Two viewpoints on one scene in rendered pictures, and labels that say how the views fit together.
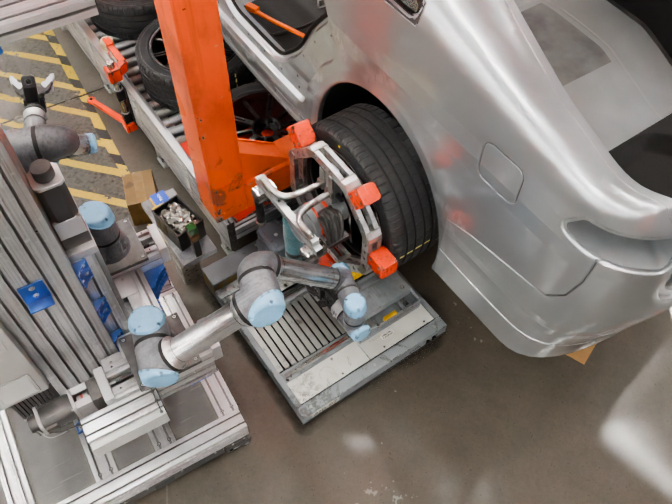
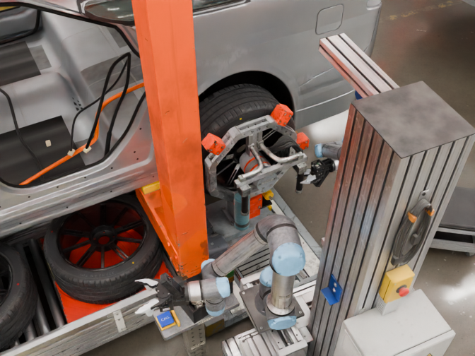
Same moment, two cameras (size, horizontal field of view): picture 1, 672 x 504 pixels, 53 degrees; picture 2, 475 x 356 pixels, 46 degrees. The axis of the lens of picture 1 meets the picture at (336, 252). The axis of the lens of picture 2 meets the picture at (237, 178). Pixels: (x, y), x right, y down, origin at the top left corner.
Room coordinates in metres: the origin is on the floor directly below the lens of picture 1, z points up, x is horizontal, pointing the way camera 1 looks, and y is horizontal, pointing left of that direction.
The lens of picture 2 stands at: (1.45, 2.17, 3.02)
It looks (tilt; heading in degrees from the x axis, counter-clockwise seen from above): 47 degrees down; 278
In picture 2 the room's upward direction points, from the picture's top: straight up
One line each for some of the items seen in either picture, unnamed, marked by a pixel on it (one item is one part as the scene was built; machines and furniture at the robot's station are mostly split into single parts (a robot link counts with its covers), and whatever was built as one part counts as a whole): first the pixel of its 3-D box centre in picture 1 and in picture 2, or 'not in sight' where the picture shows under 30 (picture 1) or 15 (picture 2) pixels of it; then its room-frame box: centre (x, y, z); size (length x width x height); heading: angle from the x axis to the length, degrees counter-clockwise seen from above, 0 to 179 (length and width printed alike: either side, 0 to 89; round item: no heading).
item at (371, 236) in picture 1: (332, 208); (251, 161); (1.67, 0.02, 0.85); 0.54 x 0.07 x 0.54; 36
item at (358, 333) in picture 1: (354, 324); not in sight; (1.16, -0.07, 0.85); 0.11 x 0.08 x 0.09; 36
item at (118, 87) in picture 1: (121, 96); not in sight; (2.87, 1.23, 0.30); 0.09 x 0.05 x 0.50; 36
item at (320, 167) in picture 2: (328, 291); (321, 168); (1.28, 0.02, 0.86); 0.12 x 0.08 x 0.09; 36
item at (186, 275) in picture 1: (183, 250); (193, 332); (1.89, 0.75, 0.21); 0.10 x 0.10 x 0.42; 36
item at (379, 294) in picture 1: (361, 262); (237, 203); (1.77, -0.12, 0.32); 0.40 x 0.30 x 0.28; 36
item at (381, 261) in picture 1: (382, 262); (299, 142); (1.42, -0.17, 0.85); 0.09 x 0.08 x 0.07; 36
